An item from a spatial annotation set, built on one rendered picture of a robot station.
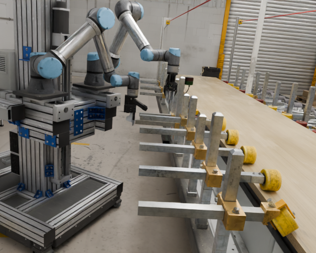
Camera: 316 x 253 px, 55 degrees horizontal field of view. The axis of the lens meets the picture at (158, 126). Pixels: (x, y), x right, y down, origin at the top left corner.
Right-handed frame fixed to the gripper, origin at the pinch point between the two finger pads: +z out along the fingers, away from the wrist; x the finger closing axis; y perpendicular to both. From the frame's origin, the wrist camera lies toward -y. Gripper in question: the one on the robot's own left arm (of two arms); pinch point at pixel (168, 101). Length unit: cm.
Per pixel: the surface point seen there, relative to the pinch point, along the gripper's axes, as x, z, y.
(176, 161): 5.5, 30.3, 29.9
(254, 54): 103, -33, -136
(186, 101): 8.2, -5.7, 21.3
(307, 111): 116, 5, -31
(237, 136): 32, 5, 52
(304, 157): 65, 10, 61
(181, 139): 8.0, 19.1, 21.4
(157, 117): -8.4, 5.0, 25.2
